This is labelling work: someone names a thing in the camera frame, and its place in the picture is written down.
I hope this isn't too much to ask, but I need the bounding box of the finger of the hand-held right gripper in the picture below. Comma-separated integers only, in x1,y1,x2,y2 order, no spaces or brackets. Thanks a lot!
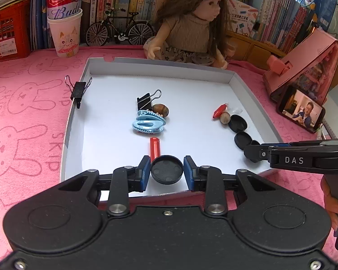
244,143,272,164
260,138,338,148

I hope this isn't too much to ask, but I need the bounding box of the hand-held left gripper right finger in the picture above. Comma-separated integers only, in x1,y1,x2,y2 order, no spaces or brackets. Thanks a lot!
184,155,274,216

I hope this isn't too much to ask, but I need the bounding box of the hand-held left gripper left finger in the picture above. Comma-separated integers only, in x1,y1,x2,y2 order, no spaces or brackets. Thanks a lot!
58,155,152,216

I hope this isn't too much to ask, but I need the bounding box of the red bullet-shaped cap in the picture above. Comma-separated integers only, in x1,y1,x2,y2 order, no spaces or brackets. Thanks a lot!
212,104,228,120
149,136,161,159

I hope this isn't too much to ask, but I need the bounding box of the clear plastic dome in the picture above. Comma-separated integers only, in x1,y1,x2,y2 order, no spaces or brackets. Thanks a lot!
227,105,244,116

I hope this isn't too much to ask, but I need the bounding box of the large black binder clip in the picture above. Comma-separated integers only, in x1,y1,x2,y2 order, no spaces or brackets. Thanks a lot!
137,89,162,111

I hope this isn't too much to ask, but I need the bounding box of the white cardboard box tray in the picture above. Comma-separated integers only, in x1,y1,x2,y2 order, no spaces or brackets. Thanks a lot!
60,57,283,200

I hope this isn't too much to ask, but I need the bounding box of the person's right hand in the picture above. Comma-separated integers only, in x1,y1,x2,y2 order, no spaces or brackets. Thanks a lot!
320,174,338,231

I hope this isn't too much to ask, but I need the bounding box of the black smartphone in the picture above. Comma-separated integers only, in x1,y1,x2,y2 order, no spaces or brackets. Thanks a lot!
276,85,326,134

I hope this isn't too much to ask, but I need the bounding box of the pink triangular phone stand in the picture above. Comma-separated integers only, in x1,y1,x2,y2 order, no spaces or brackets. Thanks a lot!
263,28,338,106

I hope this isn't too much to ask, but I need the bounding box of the wooden shelf box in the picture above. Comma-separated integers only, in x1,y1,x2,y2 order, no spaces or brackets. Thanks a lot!
225,31,288,71

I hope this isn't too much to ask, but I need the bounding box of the small black binder clip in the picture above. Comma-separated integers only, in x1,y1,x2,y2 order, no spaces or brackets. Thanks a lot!
65,75,93,109

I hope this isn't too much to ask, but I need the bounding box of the stationery print cardboard box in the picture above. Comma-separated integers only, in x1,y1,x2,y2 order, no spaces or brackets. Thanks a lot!
228,0,260,37

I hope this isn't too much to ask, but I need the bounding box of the black toy bicycle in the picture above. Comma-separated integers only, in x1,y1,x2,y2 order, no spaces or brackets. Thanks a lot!
85,3,155,47

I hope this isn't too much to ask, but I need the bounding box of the brown-haired doll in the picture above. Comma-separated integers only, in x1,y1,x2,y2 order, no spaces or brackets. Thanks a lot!
143,0,234,70

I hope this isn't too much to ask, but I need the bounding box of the pink bunny print towel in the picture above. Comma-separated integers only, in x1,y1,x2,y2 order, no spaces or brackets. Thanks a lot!
0,45,338,265

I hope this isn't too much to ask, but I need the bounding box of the blue cardboard box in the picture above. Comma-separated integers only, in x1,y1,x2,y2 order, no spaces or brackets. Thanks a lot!
294,0,338,31

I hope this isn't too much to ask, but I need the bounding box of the cat print paper cup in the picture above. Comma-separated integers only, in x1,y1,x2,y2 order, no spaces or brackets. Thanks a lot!
47,8,83,59

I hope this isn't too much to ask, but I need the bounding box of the large red plastic basket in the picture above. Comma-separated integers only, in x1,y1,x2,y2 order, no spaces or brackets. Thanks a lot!
0,0,33,65

